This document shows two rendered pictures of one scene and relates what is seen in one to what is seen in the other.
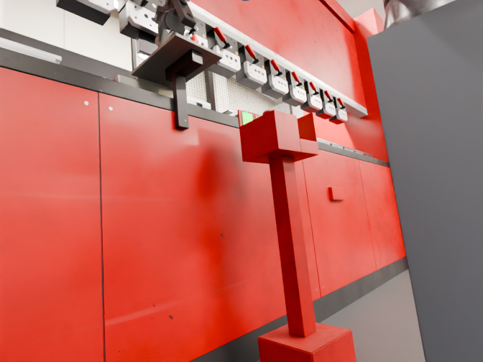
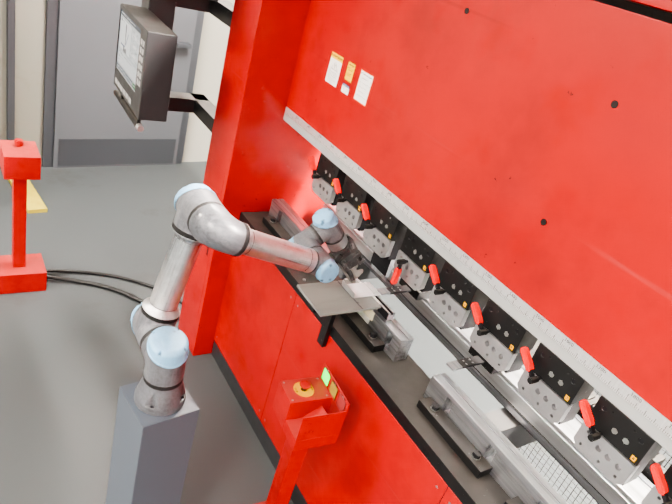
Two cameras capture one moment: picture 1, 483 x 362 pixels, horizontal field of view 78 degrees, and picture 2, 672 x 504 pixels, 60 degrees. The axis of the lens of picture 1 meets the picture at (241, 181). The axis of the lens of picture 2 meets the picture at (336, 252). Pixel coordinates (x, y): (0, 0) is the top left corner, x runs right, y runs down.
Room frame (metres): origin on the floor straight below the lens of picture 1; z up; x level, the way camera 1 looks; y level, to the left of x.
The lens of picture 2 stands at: (1.09, -1.63, 2.13)
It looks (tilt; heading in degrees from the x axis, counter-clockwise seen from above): 28 degrees down; 98
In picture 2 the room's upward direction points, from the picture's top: 17 degrees clockwise
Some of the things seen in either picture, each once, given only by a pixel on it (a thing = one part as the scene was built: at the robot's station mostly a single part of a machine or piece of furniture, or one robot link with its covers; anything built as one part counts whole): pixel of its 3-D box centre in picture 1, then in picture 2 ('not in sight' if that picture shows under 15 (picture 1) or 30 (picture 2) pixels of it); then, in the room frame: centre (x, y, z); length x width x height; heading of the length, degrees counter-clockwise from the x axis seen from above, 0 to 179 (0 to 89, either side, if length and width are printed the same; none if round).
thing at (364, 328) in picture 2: not in sight; (356, 323); (0.99, 0.22, 0.89); 0.30 x 0.05 x 0.03; 138
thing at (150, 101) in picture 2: not in sight; (143, 61); (-0.28, 0.68, 1.42); 0.45 x 0.12 x 0.36; 136
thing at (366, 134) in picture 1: (353, 144); not in sight; (2.79, -1.12, 1.15); 0.85 x 0.25 x 2.30; 48
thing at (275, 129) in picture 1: (277, 132); (309, 405); (0.95, -0.14, 0.75); 0.20 x 0.16 x 0.18; 132
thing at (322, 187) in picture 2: not in sight; (332, 179); (0.68, 0.57, 1.26); 0.15 x 0.09 x 0.17; 138
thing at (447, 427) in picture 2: not in sight; (452, 435); (1.40, -0.16, 0.89); 0.30 x 0.05 x 0.03; 138
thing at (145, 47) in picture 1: (150, 49); (381, 263); (1.00, 0.29, 1.13); 0.10 x 0.02 x 0.10; 138
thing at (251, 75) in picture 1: (250, 68); (504, 334); (1.42, -0.10, 1.26); 0.15 x 0.09 x 0.17; 138
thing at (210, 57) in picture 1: (175, 65); (339, 296); (0.90, 0.18, 1.00); 0.26 x 0.18 x 0.01; 48
